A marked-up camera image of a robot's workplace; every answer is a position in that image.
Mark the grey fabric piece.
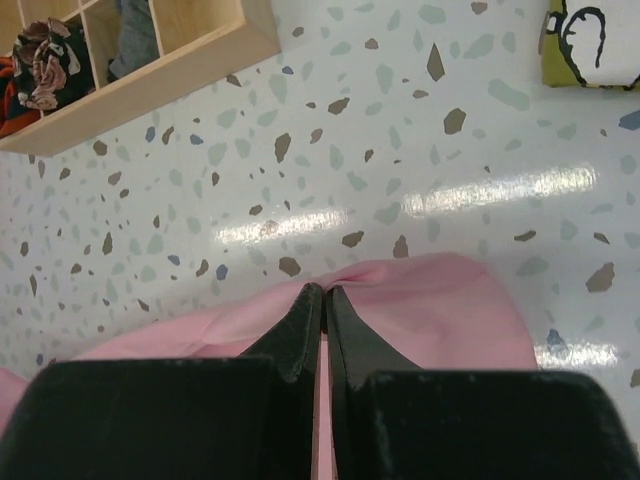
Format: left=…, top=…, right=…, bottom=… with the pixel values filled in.
left=107, top=0, right=160, bottom=83

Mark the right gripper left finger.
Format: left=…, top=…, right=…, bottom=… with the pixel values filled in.
left=1, top=284, right=323, bottom=479

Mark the orange black fabric roll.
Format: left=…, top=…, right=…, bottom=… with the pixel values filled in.
left=0, top=56, right=41, bottom=138

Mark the olive snoopy t shirt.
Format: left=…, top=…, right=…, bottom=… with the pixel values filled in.
left=539, top=0, right=639, bottom=91

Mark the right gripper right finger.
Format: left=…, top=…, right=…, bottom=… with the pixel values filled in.
left=326, top=287, right=639, bottom=479

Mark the brown floral fabric roll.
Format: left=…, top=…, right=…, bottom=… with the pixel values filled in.
left=12, top=17, right=95, bottom=112

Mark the wooden compartment tray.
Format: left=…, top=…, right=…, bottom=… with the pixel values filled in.
left=1, top=0, right=280, bottom=157

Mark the pink t shirt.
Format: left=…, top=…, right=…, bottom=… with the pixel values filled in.
left=1, top=254, right=536, bottom=479

